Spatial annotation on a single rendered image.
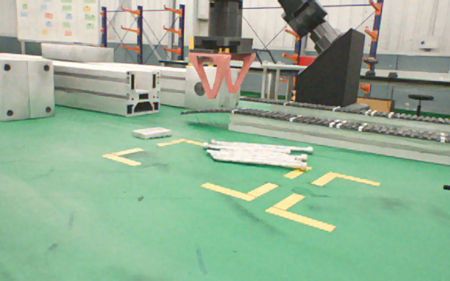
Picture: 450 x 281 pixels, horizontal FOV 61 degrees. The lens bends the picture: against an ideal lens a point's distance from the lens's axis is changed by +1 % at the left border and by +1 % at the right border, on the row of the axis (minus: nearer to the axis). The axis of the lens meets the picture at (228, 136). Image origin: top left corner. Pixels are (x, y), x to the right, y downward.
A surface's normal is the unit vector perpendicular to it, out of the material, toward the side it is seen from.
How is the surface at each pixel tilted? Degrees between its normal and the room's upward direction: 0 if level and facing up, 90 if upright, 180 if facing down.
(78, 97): 90
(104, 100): 90
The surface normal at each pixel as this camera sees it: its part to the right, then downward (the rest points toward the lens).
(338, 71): -0.49, 0.15
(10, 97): 0.86, 0.15
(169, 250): 0.06, -0.98
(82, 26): -0.25, 0.18
